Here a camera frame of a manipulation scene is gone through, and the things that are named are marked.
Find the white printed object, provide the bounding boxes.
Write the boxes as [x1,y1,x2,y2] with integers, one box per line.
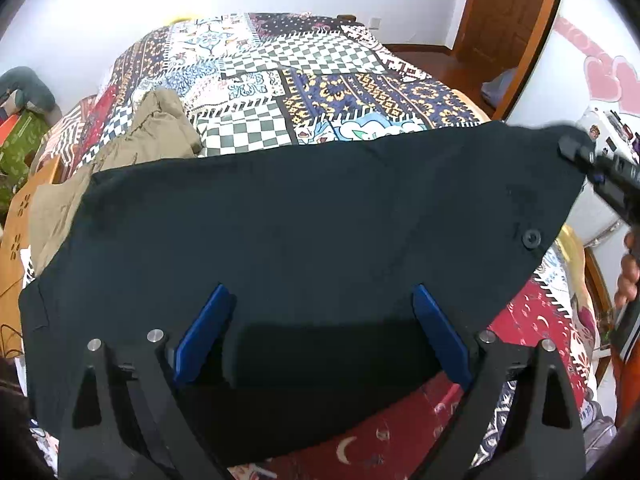
[574,105,640,243]

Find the person's right hand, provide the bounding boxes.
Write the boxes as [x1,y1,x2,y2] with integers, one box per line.
[614,226,640,311]

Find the orange wooden board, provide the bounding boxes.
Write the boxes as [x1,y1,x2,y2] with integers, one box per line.
[0,157,67,313]

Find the blue-grey cloth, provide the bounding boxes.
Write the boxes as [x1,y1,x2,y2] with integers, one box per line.
[479,67,519,107]

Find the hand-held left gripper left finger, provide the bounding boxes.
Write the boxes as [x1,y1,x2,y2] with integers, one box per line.
[59,284,237,480]

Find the person's orange clothing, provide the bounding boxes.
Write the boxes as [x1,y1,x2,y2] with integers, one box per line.
[614,352,640,428]

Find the khaki pants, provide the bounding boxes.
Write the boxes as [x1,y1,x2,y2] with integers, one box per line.
[29,88,204,277]

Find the brown wooden door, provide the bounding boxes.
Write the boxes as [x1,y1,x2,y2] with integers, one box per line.
[452,0,557,70]

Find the patchwork printed blanket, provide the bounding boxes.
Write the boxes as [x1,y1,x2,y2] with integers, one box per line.
[29,10,603,480]

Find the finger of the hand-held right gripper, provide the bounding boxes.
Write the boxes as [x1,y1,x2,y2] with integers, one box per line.
[587,162,640,223]
[556,127,640,183]

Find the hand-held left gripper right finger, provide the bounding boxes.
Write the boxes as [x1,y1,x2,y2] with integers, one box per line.
[412,284,587,480]

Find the green patterned storage bag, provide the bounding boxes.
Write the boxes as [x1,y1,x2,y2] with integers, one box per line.
[0,110,52,213]

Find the grey pillow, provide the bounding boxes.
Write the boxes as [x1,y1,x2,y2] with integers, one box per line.
[0,65,64,127]

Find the black pants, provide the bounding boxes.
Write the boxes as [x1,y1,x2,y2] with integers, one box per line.
[19,121,594,467]

